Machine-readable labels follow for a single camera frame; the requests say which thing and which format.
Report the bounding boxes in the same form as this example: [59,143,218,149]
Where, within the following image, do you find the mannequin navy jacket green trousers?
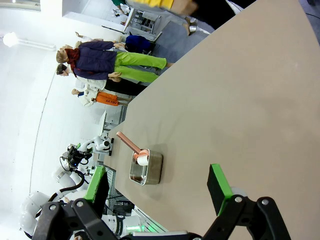
[56,40,175,83]

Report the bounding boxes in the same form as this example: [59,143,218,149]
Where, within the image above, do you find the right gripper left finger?
[31,165,118,240]

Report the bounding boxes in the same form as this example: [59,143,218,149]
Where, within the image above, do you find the child mannequin orange shorts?
[71,84,133,108]

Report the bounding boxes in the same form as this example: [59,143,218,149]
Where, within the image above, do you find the mannequin white coat black trousers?
[56,63,148,97]

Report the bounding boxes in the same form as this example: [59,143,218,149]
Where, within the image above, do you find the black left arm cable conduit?
[48,172,86,204]

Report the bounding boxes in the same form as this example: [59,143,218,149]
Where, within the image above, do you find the person in blue hoodie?
[124,34,152,55]

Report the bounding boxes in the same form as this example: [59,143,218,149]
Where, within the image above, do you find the person's left hand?
[174,0,198,16]

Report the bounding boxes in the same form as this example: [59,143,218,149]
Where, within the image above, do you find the stainless steel rectangular container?
[129,148,164,186]

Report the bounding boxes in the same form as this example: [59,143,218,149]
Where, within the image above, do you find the round ceiling lamp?
[2,31,57,51]

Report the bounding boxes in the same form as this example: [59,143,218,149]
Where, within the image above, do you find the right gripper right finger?
[203,163,292,240]

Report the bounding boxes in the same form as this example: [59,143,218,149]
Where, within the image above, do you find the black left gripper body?
[59,144,93,168]

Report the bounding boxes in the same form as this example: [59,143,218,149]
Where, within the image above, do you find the person in yellow hoodie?
[127,0,245,32]

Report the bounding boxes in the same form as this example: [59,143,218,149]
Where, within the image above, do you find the pink lint roller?
[116,131,151,167]

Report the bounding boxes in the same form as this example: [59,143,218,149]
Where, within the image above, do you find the white panel on stand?
[99,109,126,132]

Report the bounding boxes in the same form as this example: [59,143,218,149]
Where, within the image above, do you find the white work table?
[122,7,163,42]

